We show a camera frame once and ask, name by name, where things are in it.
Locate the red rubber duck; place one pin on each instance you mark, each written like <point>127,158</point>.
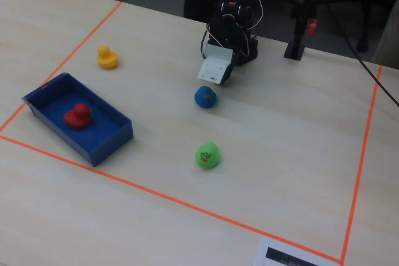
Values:
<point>78,118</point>

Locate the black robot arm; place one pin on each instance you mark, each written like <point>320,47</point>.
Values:
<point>240,38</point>

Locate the blue rubber duck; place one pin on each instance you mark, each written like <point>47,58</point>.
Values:
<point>205,97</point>

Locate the green rubber duck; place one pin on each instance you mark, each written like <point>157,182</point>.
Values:
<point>208,155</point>

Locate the yellow rubber duck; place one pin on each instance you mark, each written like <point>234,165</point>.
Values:
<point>107,58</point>

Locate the blue plastic box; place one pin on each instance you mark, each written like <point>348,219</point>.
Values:
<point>103,141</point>

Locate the red clamp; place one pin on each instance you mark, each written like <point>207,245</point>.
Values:
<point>312,27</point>

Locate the black office chair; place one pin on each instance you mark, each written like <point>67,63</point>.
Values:
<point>363,41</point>

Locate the orange tape strip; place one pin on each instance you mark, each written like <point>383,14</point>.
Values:
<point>78,46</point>
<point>361,160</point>
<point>174,199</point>

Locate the white paper label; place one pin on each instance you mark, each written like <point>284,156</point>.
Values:
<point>290,255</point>

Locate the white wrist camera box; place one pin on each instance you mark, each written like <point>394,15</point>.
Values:
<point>213,66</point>

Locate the black camera stand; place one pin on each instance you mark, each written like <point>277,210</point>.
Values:
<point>296,45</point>

